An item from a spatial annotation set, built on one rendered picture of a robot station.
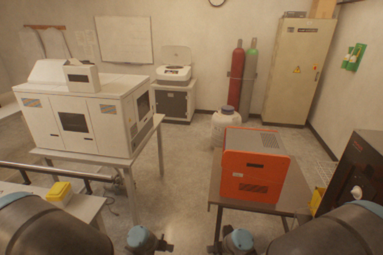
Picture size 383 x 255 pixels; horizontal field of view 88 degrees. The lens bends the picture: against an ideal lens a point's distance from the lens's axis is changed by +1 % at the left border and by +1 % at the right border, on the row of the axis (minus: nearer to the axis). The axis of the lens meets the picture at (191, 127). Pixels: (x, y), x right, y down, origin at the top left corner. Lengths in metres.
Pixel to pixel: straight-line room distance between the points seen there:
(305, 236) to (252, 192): 1.13
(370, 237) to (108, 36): 4.76
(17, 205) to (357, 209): 0.68
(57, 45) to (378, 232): 5.46
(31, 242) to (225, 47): 4.04
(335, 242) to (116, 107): 1.33
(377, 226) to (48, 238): 0.59
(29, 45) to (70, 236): 5.63
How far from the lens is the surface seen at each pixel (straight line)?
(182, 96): 3.81
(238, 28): 4.19
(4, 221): 0.53
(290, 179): 1.94
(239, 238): 1.00
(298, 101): 4.27
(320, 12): 4.07
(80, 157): 1.85
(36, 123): 1.99
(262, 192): 1.59
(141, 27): 4.51
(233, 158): 1.38
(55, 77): 1.88
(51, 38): 5.53
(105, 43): 4.90
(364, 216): 0.54
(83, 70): 1.51
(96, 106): 1.56
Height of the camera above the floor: 1.89
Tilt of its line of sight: 28 degrees down
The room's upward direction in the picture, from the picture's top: 1 degrees clockwise
